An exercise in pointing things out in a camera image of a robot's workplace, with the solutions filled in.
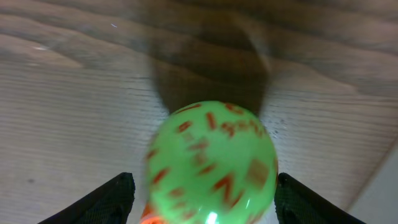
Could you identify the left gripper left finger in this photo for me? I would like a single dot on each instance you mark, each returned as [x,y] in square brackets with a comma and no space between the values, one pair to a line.
[110,203]

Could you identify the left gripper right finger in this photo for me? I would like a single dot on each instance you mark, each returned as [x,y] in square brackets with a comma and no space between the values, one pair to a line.
[297,204]

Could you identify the green ball with orange letters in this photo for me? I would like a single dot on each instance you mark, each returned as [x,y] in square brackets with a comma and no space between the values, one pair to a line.
[211,162]

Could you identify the white cardboard box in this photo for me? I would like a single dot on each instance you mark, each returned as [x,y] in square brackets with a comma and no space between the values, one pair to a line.
[377,202]

